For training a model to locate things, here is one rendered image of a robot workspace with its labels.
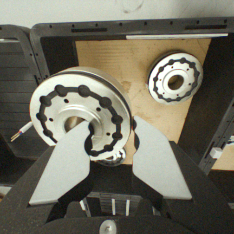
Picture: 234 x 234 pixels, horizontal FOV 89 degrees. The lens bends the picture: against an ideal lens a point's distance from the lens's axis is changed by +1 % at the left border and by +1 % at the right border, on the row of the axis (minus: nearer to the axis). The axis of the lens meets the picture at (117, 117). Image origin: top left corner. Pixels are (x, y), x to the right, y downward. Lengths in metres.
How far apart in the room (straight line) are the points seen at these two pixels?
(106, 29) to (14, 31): 0.12
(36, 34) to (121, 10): 0.26
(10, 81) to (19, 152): 0.28
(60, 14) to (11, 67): 0.19
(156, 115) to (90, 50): 0.22
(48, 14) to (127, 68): 0.28
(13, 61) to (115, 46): 0.24
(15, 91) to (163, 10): 0.44
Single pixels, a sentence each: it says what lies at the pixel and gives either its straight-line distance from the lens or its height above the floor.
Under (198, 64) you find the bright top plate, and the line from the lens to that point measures 0.28.
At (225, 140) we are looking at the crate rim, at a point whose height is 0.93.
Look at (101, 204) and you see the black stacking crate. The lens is 0.74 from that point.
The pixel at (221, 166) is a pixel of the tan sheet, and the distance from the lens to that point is 0.54.
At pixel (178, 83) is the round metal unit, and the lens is 0.29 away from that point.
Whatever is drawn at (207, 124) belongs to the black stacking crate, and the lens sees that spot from 0.29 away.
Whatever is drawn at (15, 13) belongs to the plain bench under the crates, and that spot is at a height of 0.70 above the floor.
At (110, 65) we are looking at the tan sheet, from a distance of 0.28.
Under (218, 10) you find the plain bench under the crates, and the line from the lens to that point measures 0.47.
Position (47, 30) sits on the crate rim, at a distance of 0.21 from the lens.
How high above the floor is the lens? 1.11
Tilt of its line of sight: 59 degrees down
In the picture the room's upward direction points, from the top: 171 degrees counter-clockwise
